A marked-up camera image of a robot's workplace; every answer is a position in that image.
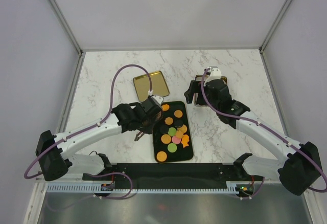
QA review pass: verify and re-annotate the cookie tin box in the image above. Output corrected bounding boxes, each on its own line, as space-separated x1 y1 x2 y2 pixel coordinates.
193 75 227 107

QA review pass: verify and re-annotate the orange flower cookie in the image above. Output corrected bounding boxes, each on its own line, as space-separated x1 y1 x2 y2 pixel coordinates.
175 130 184 139
165 117 173 125

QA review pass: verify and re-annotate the black sandwich cookie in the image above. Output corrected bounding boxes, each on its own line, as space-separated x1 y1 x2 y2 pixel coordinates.
173 120 183 128
159 125 169 135

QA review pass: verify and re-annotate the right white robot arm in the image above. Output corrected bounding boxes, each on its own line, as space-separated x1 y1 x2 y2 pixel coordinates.
184 79 326 195

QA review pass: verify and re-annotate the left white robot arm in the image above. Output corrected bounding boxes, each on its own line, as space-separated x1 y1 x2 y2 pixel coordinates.
36 96 164 182

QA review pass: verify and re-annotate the orange fish cookie top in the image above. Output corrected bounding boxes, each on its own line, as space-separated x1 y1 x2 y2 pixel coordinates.
161 104 170 111

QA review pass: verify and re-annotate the orange fish cookie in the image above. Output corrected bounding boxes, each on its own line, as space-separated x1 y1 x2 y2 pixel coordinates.
161 104 170 111
181 135 190 148

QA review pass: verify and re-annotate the gold tin lid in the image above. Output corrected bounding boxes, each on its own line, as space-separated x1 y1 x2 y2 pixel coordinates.
132 70 171 102

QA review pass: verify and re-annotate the orange round cookie top right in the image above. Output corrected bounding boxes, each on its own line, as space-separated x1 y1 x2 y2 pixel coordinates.
174 110 183 118

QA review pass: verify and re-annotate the orange round cookie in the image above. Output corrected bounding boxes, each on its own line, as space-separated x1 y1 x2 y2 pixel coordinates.
174 110 183 118
156 151 168 163
178 124 188 134
160 134 172 144

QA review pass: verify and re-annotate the green round cookie upper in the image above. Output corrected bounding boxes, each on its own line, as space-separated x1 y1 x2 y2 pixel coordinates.
168 127 177 137

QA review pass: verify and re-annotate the green round cookie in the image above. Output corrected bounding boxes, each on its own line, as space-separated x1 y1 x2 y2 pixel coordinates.
168 127 177 137
167 143 177 153

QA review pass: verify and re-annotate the orange round cookie left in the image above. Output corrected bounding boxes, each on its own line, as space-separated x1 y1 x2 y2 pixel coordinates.
160 134 172 144

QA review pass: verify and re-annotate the pink round cookie lower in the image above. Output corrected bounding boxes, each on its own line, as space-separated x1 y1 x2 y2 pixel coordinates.
172 136 181 145

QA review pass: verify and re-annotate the black cookie tray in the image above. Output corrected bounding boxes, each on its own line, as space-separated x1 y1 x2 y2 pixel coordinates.
153 101 194 163

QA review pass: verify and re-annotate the green round cookie lower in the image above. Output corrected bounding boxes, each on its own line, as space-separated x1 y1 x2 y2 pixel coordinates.
167 143 177 153

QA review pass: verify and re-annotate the orange fish cookie lower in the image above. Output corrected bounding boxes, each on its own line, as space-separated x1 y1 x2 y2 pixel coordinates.
181 135 190 148

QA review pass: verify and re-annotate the orange round cookie bottom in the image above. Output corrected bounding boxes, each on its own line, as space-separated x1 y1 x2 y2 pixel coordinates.
156 151 168 163

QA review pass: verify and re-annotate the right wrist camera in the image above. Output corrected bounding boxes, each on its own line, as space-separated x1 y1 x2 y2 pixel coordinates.
205 66 222 81

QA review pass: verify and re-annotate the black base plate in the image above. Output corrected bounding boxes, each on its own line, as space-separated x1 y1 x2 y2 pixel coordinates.
83 162 264 191

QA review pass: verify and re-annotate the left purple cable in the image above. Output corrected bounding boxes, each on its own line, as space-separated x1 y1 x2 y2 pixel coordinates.
24 64 154 179

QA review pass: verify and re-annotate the white slotted cable duct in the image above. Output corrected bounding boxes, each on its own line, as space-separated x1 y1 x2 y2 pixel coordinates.
46 182 240 194

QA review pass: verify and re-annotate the right aluminium frame post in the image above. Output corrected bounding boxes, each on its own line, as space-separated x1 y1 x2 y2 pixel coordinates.
258 0 306 53

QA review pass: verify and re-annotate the aluminium frame post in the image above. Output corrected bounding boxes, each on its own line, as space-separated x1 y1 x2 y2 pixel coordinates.
34 0 85 56
258 0 306 53

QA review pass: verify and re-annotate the left aluminium frame post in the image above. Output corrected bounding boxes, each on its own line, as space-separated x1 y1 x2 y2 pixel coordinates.
34 0 85 56

